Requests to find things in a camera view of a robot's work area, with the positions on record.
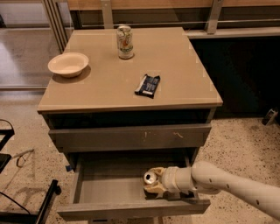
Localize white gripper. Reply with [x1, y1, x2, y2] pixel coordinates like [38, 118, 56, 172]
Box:
[143, 166, 193, 198]

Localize orange soda can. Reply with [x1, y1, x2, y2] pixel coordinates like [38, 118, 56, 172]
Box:
[143, 171, 158, 185]

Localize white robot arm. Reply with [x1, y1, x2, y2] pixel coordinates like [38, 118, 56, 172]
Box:
[143, 161, 280, 221]

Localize closed grey top drawer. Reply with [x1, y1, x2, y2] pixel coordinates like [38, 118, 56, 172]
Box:
[49, 123, 211, 152]

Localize open grey middle drawer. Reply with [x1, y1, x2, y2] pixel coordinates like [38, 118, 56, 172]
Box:
[58, 149, 210, 221]

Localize grey drawer cabinet beige top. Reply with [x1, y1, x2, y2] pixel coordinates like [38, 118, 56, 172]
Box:
[37, 26, 224, 224]

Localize white green soda can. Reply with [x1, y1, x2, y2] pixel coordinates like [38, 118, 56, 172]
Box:
[116, 25, 134, 60]

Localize dark blue snack wrapper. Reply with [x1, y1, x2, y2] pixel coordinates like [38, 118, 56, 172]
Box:
[135, 74, 160, 99]

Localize small grey floor object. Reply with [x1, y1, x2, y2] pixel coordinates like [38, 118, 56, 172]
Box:
[262, 108, 278, 125]

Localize white paper bowl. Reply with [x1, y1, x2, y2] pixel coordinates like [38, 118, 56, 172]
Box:
[48, 52, 89, 78]

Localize black floor cable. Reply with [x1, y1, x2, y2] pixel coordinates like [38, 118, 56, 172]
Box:
[10, 148, 35, 169]

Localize black chair frame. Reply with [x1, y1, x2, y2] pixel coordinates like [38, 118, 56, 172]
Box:
[0, 118, 62, 224]

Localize metal railing frame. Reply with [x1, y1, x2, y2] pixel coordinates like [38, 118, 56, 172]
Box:
[39, 0, 280, 50]

